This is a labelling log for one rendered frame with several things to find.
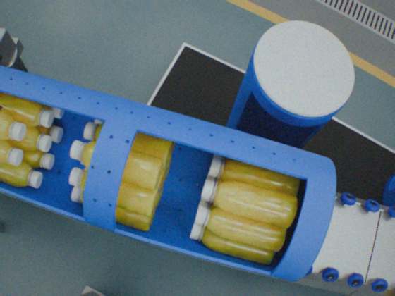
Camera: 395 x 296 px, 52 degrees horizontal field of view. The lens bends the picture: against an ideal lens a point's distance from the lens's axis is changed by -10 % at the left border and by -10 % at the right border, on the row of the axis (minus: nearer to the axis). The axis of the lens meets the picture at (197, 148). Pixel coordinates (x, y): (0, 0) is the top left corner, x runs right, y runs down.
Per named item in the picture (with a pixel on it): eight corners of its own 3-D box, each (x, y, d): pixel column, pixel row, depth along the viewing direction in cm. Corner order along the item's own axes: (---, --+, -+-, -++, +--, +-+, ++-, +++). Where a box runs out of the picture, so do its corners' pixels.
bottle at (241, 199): (290, 231, 86) (206, 208, 86) (285, 226, 93) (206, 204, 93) (300, 198, 86) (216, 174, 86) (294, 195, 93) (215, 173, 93)
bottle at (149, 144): (171, 142, 91) (92, 118, 92) (162, 173, 92) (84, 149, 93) (175, 137, 98) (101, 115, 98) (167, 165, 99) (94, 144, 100)
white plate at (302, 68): (246, 20, 112) (245, 22, 114) (263, 119, 106) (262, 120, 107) (341, 20, 114) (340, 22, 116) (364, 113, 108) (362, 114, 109)
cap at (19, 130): (21, 125, 93) (27, 127, 93) (15, 141, 92) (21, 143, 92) (15, 119, 89) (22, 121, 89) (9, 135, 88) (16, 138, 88)
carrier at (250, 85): (216, 122, 198) (223, 185, 191) (244, 22, 114) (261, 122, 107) (277, 118, 200) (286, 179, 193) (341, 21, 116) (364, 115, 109)
